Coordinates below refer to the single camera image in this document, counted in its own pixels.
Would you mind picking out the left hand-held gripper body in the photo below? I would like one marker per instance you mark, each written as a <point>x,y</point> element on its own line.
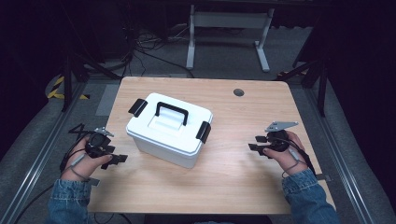
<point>97,141</point>

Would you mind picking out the person's left hand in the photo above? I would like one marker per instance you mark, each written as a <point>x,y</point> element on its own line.
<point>85,165</point>

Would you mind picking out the person's right hand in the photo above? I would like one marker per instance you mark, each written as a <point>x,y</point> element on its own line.
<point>288,158</point>

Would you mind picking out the aluminium floor rail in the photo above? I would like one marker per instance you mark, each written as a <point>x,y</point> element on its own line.
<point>37,161</point>
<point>342,161</point>

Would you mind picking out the black tripod stand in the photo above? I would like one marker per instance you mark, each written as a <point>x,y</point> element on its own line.
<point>67,84</point>
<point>322,90</point>

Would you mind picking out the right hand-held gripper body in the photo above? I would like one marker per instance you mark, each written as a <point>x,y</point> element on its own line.
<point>277,140</point>

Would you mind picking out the white metal table frame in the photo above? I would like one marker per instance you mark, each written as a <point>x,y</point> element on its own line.
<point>230,20</point>

